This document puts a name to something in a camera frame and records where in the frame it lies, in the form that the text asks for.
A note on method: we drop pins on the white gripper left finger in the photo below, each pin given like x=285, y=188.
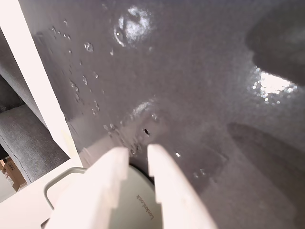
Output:
x=90, y=195

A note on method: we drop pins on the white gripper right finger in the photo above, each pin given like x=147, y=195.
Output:
x=176, y=198

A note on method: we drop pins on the stainless steel cup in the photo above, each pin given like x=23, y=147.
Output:
x=138, y=214

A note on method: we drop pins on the brown cardboard box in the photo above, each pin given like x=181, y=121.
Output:
x=12, y=169

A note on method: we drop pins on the grey fabric sofa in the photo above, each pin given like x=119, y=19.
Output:
x=23, y=133

